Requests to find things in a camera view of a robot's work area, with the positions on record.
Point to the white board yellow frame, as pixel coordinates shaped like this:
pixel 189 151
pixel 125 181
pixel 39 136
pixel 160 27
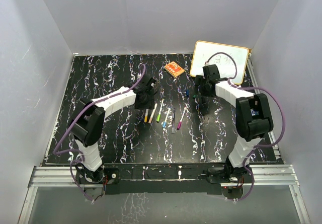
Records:
pixel 230 60

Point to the lime cap marker pen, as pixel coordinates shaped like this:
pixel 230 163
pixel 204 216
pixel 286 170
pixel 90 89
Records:
pixel 160 111

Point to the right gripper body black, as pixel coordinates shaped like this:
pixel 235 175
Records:
pixel 201 83

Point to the light blue cap marker pen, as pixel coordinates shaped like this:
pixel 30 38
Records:
pixel 166 118

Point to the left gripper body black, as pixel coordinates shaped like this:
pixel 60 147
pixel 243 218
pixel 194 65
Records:
pixel 149 93

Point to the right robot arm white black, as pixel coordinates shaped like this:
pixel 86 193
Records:
pixel 253 117

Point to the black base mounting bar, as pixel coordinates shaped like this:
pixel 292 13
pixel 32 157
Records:
pixel 215 179

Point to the peach cap marker pen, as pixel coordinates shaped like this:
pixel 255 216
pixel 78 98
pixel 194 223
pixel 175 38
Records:
pixel 152 114

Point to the orange spiral notebook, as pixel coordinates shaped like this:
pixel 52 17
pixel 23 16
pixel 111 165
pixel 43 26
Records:
pixel 174 69

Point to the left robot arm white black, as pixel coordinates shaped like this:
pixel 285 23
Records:
pixel 87 123

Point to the magenta cap marker pen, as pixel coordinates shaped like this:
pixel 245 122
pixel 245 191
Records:
pixel 181 119

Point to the orange cap marker pen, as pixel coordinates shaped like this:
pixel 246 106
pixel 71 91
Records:
pixel 146 116

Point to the dark purple thin pen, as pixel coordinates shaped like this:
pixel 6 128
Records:
pixel 173 120

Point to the blue eraser tool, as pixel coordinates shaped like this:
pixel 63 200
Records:
pixel 254 113

